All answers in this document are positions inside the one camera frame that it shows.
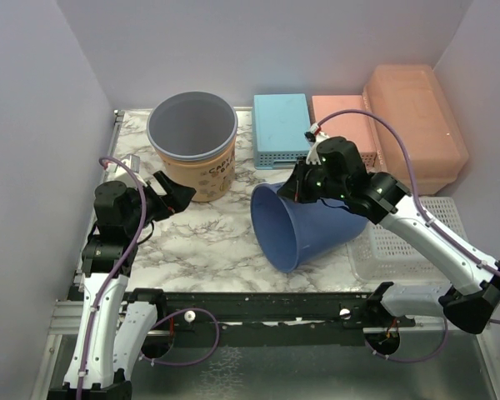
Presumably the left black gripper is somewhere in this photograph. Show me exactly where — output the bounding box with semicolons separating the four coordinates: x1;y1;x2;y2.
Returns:
125;170;197;234

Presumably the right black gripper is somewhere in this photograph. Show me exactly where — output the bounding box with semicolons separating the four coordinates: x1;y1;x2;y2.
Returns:
278;155;348;203

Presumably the orange plastic bucket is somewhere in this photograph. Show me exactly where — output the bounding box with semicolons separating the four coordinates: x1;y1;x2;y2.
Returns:
157;137;236;203

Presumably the blue plastic bucket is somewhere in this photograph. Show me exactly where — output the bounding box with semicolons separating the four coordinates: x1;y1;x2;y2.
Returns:
250;182;368;273

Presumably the light blue perforated basket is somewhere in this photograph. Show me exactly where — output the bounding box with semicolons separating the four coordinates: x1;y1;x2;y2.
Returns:
252;93;311;170

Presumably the grey-blue plastic bucket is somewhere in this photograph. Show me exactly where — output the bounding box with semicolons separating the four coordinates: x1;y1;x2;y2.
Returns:
147;92;238;162

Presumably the pink perforated plastic basket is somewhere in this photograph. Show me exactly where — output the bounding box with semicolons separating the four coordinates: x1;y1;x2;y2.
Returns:
312;95;377;169

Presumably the white perforated plastic basket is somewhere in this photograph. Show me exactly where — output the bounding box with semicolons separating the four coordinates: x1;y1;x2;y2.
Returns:
347;197;467;284

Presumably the large orange lidded container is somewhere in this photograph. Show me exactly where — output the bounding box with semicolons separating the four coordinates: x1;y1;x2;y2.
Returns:
362;64;469;196

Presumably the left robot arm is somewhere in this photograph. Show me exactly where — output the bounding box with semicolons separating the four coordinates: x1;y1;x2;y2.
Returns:
47;171;196;399

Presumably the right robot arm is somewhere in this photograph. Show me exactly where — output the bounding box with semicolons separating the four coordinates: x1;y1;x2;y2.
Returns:
277;132;500;334

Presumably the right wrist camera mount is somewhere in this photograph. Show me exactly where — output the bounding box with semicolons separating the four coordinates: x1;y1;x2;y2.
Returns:
304;123;330;165

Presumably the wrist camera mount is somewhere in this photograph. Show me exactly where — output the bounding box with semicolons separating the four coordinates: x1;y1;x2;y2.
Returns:
304;123;330;165
102;153;143;184

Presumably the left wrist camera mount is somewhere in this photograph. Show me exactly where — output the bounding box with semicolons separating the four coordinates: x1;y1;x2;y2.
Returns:
102;153;143;184

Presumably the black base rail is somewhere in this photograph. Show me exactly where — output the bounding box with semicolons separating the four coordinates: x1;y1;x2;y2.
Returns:
66;287;418;349

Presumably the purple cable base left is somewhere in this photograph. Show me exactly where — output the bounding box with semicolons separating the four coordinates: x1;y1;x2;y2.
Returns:
138;307;221;368

